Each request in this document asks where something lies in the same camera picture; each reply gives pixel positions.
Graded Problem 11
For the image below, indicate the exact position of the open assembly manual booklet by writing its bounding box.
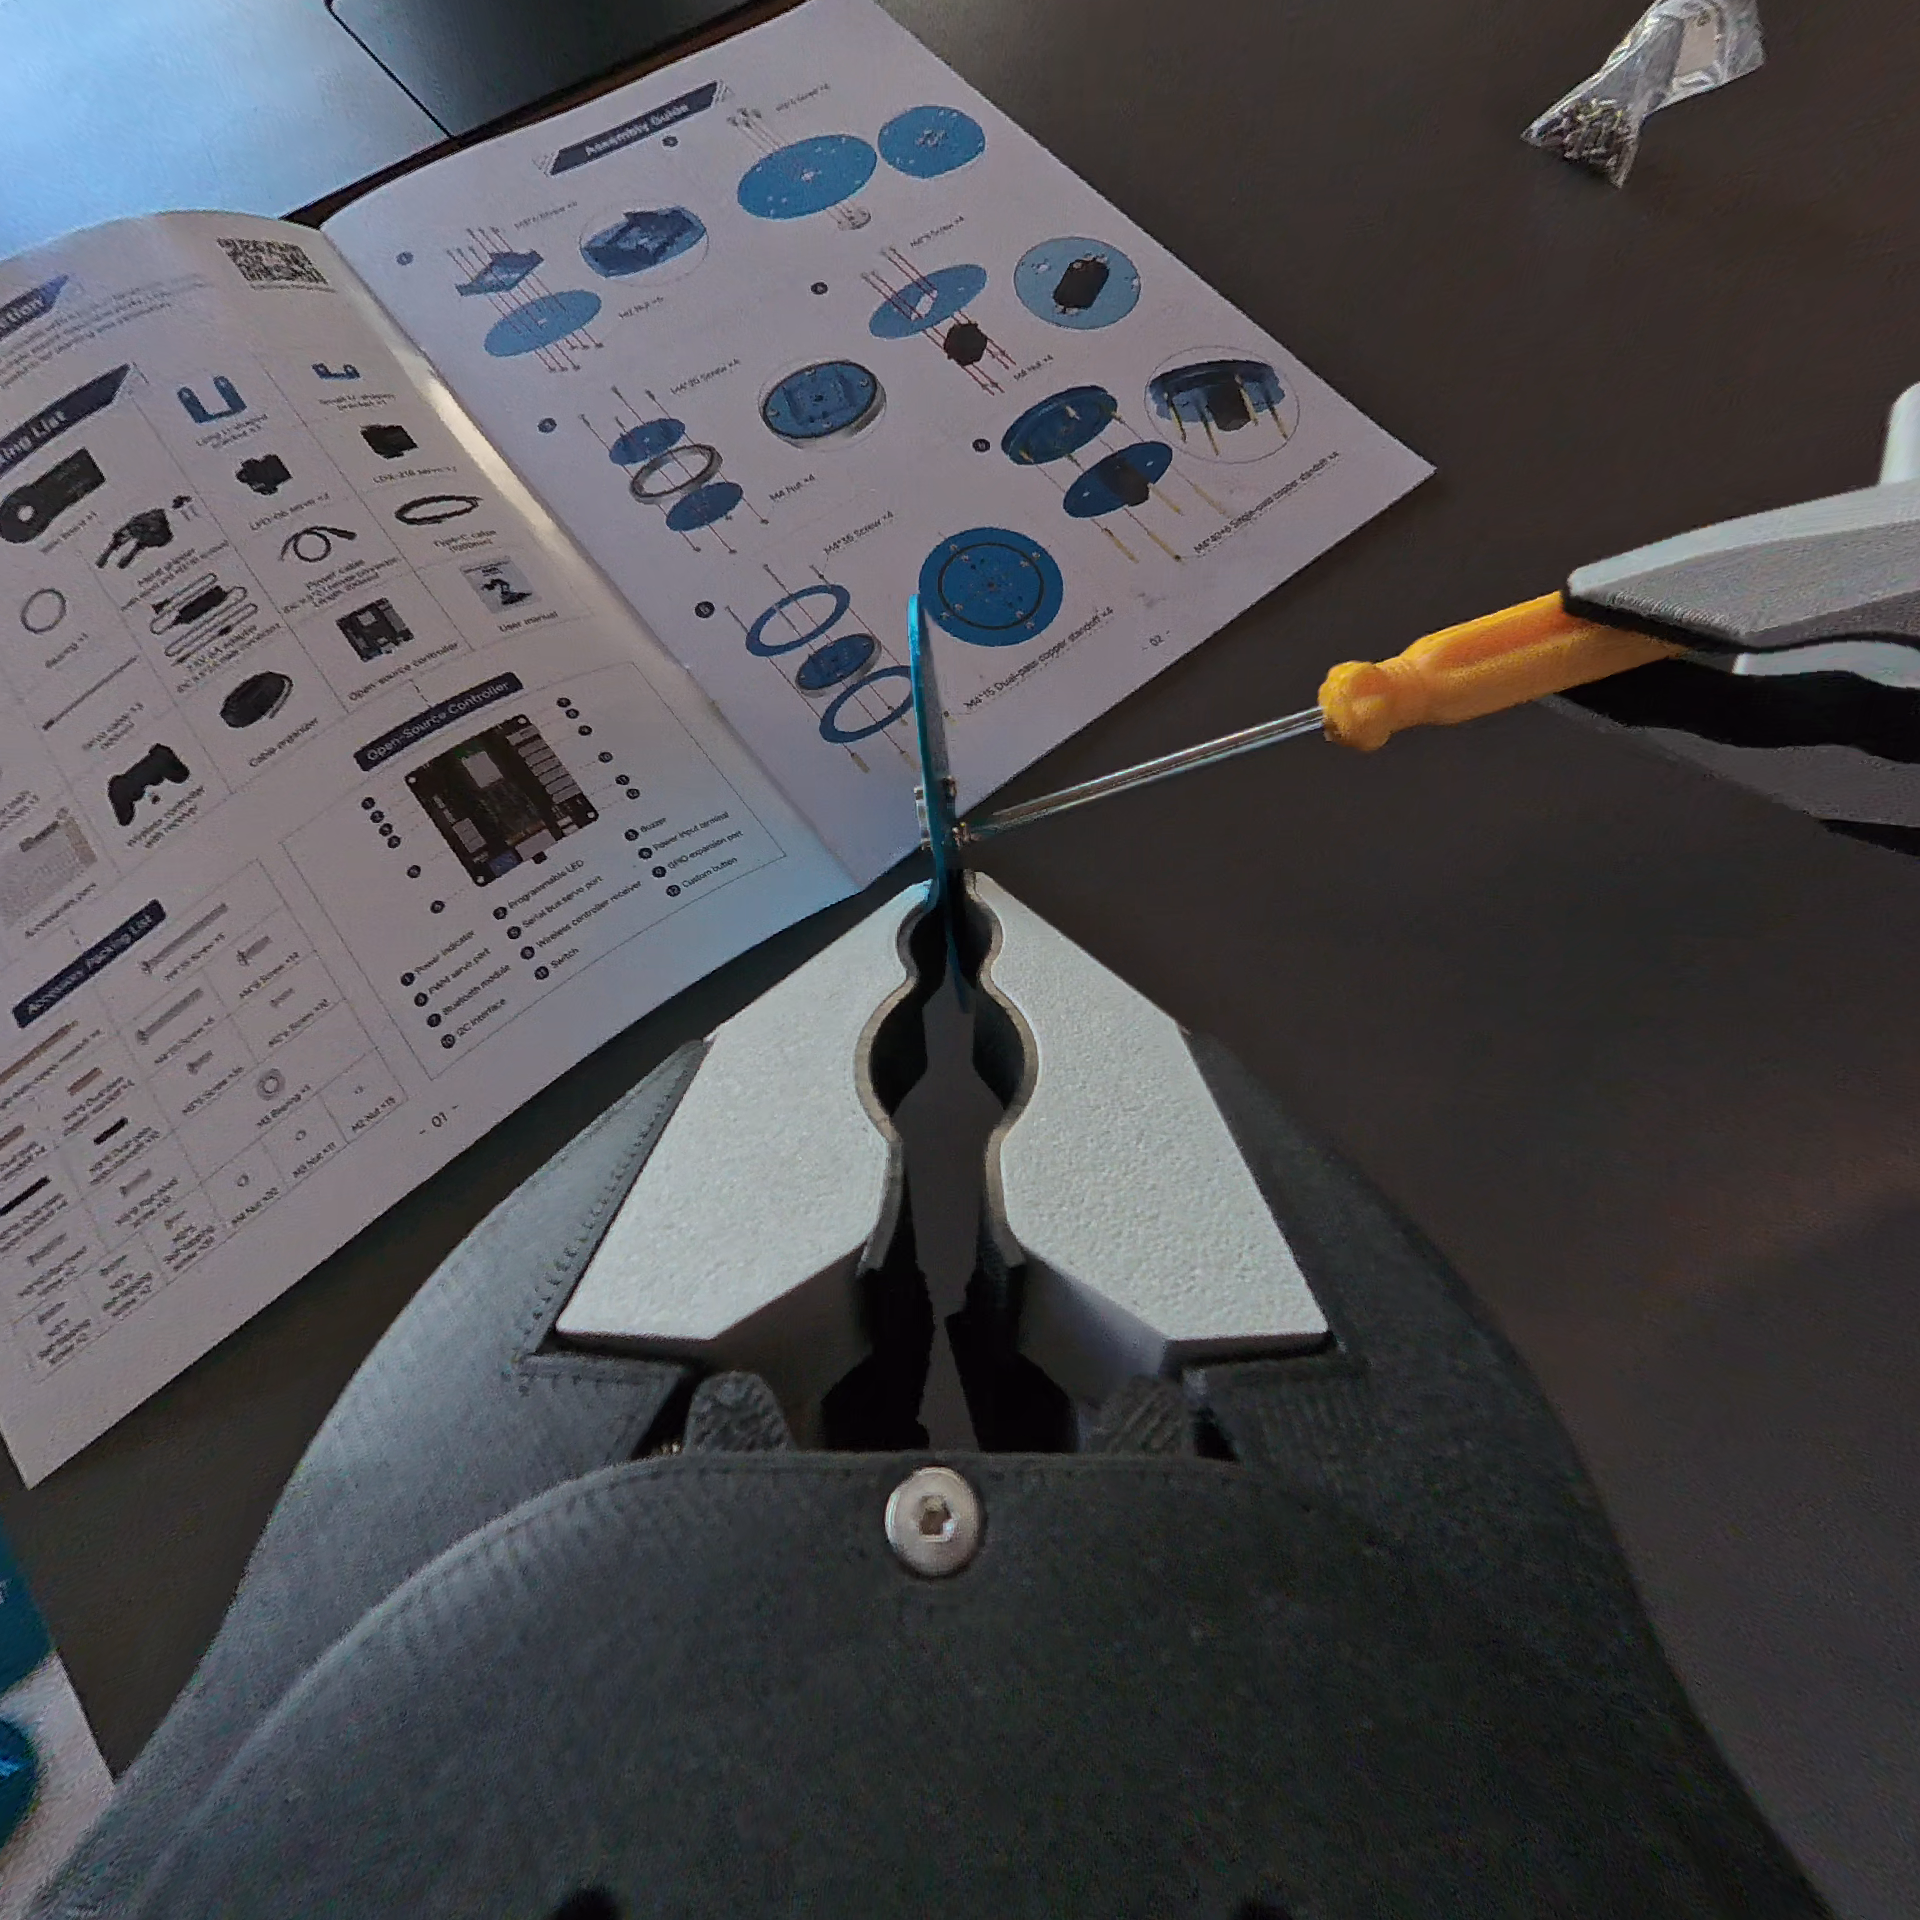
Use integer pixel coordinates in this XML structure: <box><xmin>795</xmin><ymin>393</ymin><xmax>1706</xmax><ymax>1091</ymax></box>
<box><xmin>0</xmin><ymin>19</ymin><xmax>1436</xmax><ymax>1486</ymax></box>

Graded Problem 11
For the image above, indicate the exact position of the desk cable hatch cover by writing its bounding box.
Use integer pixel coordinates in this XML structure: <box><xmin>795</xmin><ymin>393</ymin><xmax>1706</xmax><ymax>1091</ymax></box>
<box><xmin>324</xmin><ymin>0</ymin><xmax>752</xmax><ymax>145</ymax></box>

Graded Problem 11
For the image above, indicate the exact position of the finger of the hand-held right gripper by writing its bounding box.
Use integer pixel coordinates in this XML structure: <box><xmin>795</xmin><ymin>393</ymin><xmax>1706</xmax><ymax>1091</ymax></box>
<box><xmin>1543</xmin><ymin>642</ymin><xmax>1920</xmax><ymax>860</ymax></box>
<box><xmin>1560</xmin><ymin>476</ymin><xmax>1920</xmax><ymax>652</ymax></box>

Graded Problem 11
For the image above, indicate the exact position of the plastic bag with blue parts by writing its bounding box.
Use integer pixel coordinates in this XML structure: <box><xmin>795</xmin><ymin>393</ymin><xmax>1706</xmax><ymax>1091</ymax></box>
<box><xmin>0</xmin><ymin>1522</ymin><xmax>119</xmax><ymax>1853</ymax></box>

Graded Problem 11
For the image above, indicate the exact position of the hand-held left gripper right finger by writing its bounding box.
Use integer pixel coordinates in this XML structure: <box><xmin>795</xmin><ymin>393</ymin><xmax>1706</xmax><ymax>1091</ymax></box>
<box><xmin>972</xmin><ymin>873</ymin><xmax>1331</xmax><ymax>1454</ymax></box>

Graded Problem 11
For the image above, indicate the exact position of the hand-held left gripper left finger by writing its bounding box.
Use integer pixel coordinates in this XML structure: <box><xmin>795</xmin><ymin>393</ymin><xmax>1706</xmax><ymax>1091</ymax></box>
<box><xmin>554</xmin><ymin>885</ymin><xmax>923</xmax><ymax>1452</ymax></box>

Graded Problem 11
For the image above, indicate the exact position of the adjoining grey desk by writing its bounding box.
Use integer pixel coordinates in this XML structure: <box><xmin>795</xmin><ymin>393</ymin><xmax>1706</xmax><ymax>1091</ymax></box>
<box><xmin>0</xmin><ymin>0</ymin><xmax>752</xmax><ymax>257</ymax></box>

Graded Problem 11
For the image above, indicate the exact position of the blue round metal plate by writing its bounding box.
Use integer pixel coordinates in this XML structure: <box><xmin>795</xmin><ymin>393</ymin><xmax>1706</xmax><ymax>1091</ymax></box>
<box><xmin>905</xmin><ymin>589</ymin><xmax>976</xmax><ymax>1011</ymax></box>

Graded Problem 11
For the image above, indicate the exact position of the clear bag of screws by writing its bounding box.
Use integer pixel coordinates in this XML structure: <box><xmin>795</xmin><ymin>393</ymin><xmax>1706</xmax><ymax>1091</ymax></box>
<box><xmin>1521</xmin><ymin>0</ymin><xmax>1765</xmax><ymax>188</ymax></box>

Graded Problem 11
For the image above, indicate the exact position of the yellow-handled screwdriver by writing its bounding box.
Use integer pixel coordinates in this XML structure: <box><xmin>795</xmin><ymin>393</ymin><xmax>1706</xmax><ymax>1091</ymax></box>
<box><xmin>954</xmin><ymin>589</ymin><xmax>1681</xmax><ymax>841</ymax></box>

